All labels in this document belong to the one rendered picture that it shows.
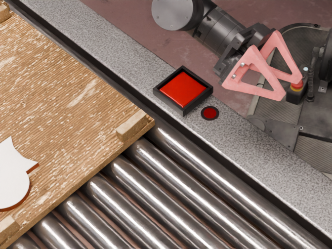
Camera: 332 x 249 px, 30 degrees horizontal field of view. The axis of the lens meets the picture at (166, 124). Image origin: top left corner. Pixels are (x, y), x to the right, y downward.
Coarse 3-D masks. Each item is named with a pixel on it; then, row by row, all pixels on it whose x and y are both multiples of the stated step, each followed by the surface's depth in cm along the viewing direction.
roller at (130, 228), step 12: (96, 180) 99; (84, 192) 100; (96, 192) 98; (108, 192) 98; (120, 192) 99; (96, 204) 98; (108, 204) 97; (120, 204) 96; (132, 204) 97; (108, 216) 97; (120, 216) 95; (132, 216) 95; (144, 216) 95; (132, 228) 94; (144, 228) 94; (156, 228) 94; (144, 240) 93; (156, 240) 92; (168, 240) 92
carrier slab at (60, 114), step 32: (0, 32) 119; (32, 32) 119; (0, 64) 114; (32, 64) 113; (64, 64) 113; (0, 96) 109; (32, 96) 109; (64, 96) 108; (96, 96) 108; (0, 128) 105; (32, 128) 104; (64, 128) 104; (96, 128) 104; (32, 160) 100; (64, 160) 100; (96, 160) 100; (32, 192) 97; (64, 192) 96; (32, 224) 94
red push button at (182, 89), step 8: (176, 80) 110; (184, 80) 110; (192, 80) 110; (168, 88) 109; (176, 88) 109; (184, 88) 108; (192, 88) 108; (200, 88) 108; (168, 96) 108; (176, 96) 108; (184, 96) 107; (192, 96) 107; (184, 104) 106
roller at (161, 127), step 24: (72, 48) 119; (96, 72) 114; (168, 144) 103; (192, 144) 103; (192, 168) 101; (216, 168) 99; (216, 192) 99; (240, 192) 96; (264, 216) 94; (288, 216) 94; (288, 240) 92; (312, 240) 91
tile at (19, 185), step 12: (0, 144) 101; (12, 144) 101; (0, 156) 100; (12, 156) 100; (0, 168) 98; (12, 168) 98; (24, 168) 98; (0, 180) 97; (12, 180) 97; (24, 180) 97; (0, 192) 96; (12, 192) 96; (24, 192) 96; (0, 204) 94; (12, 204) 94
